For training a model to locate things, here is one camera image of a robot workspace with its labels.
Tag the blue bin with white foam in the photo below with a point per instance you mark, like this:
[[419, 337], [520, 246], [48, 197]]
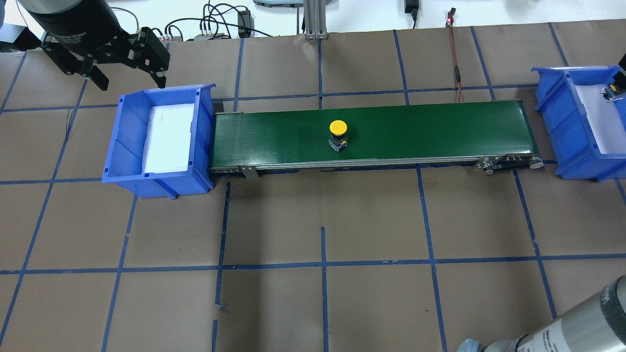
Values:
[[161, 142]]

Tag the black power adapter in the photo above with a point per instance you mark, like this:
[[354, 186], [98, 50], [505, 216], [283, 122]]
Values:
[[412, 7]]

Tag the green conveyor belt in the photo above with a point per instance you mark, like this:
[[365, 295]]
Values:
[[491, 136]]

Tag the blue bin on right side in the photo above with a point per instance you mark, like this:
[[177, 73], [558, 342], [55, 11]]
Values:
[[587, 132]]

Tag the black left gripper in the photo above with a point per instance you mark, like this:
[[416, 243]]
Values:
[[73, 22]]

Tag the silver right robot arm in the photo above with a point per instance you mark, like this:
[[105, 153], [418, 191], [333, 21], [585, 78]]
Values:
[[596, 325]]

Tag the aluminium frame post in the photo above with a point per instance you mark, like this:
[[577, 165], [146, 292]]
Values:
[[315, 19]]

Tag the yellow push button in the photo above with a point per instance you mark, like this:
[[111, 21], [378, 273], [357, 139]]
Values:
[[337, 139]]

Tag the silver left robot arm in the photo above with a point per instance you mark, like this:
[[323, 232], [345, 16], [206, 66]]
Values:
[[31, 5]]

